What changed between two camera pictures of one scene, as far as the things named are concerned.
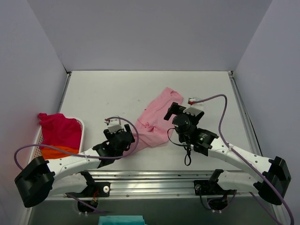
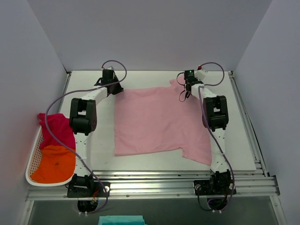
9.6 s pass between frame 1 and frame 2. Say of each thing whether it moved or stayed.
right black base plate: stayed
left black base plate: stayed
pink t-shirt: moved
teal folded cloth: stayed
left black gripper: moved
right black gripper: moved
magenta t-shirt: stayed
